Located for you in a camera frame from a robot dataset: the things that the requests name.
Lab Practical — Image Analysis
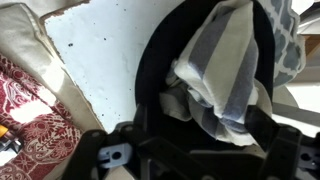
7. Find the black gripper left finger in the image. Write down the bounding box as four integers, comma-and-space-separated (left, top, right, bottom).
134, 103, 149, 129

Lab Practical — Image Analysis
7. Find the red patterned towel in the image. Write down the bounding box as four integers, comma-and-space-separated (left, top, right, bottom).
0, 53, 84, 180

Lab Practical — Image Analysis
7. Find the grey striped towel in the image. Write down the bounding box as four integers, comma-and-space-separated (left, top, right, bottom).
159, 0, 273, 148

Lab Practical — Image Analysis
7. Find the grey white patterned pillow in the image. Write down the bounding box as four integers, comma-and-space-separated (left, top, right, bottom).
258, 0, 307, 88

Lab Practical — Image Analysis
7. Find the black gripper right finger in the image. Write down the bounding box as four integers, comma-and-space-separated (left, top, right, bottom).
244, 104, 281, 152

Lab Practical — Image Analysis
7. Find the white wooden chair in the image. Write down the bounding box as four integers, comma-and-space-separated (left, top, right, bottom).
39, 0, 188, 134

